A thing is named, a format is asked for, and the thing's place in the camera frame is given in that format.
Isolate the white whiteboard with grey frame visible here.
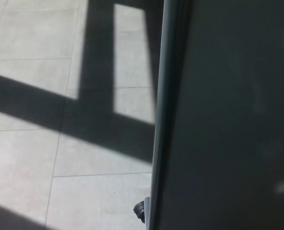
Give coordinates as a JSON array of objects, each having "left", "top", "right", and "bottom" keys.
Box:
[{"left": 143, "top": 0, "right": 284, "bottom": 230}]

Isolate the black caster wheel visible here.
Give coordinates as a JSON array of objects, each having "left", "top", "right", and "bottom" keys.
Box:
[{"left": 132, "top": 201, "right": 146, "bottom": 221}]

